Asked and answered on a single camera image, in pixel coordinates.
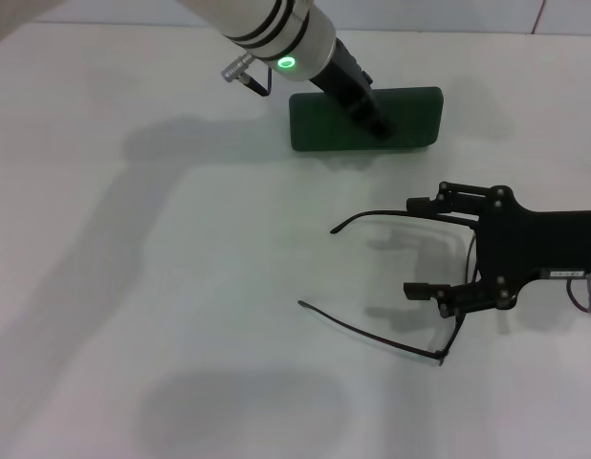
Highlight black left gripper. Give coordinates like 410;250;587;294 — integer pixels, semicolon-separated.
309;37;397;141

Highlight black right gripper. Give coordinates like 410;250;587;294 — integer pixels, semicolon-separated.
403;180;591;319

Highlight green glasses case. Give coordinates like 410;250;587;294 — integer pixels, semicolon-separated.
289;86;444;153

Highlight black thin-frame glasses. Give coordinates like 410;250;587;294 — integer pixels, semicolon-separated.
298;209;483;368

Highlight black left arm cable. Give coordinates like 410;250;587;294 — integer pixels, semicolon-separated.
221;54;274;98

